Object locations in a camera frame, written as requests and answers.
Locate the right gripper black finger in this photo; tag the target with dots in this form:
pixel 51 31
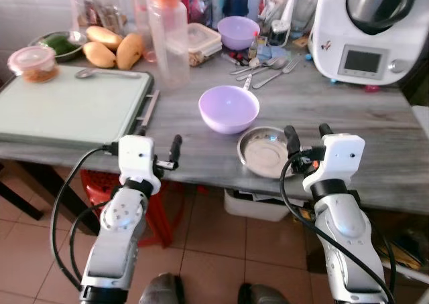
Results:
pixel 326 130
pixel 292 140

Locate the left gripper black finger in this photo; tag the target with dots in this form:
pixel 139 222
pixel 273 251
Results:
pixel 175 148

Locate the purple plastic bowl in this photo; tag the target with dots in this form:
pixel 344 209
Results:
pixel 229 110
pixel 238 33

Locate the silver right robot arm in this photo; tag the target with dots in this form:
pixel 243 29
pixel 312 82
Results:
pixel 348 237

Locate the round steel plate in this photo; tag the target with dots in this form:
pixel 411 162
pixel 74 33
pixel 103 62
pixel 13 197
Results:
pixel 265 153

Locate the red plastic stool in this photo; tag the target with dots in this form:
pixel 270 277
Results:
pixel 164 213

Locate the white plastic storage box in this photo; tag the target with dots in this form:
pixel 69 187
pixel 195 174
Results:
pixel 258 207

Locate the small steel spoon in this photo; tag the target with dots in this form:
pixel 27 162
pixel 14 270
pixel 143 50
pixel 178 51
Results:
pixel 254 66

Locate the white side surface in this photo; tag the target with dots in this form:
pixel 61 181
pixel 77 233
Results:
pixel 422 116

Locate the white food processor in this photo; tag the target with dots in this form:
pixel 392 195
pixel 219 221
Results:
pixel 369 43

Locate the tiny sauce bottle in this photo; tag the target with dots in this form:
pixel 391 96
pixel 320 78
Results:
pixel 253 48

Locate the clear bottle orange cap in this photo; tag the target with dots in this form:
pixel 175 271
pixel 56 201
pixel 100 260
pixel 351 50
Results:
pixel 167 43

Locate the yellow mango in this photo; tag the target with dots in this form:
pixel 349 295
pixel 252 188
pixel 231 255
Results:
pixel 104 37
pixel 99 55
pixel 131 51

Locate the square clear food container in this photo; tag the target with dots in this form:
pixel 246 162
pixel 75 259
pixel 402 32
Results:
pixel 204 44

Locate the pale green serving tray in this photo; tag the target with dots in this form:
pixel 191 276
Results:
pixel 67 106

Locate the large steel spoon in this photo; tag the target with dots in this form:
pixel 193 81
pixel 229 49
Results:
pixel 86 72

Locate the grey robot left foot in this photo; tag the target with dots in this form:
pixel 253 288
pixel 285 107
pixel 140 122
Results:
pixel 162 289

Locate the grey robot foot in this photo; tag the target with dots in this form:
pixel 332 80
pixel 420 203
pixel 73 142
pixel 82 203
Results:
pixel 162 289
pixel 263 294

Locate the patterned cloth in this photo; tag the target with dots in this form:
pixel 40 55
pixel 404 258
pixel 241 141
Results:
pixel 402 247

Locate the grey robot right foot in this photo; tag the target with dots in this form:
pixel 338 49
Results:
pixel 263 294

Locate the steel fruit bowl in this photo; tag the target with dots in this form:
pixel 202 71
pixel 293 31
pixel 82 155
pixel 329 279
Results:
pixel 67 58

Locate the dark blue cup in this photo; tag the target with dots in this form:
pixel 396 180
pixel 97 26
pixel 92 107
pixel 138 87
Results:
pixel 234 4

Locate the jar with colourful contents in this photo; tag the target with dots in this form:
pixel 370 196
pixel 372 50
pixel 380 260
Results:
pixel 202 3

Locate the white rod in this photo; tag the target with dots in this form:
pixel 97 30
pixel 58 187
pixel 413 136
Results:
pixel 409 272

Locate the clear glass jar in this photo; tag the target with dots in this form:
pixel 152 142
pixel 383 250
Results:
pixel 107 15

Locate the green fruit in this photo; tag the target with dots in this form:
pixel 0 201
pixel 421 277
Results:
pixel 60 44

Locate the round pink-lidded food tub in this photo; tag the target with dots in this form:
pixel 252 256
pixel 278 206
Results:
pixel 33 63

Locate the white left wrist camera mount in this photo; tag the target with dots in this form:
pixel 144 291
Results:
pixel 137 163

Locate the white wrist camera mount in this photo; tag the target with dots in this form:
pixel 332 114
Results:
pixel 137 163
pixel 338 160

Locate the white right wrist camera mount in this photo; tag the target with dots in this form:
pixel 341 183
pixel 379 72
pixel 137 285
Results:
pixel 338 160

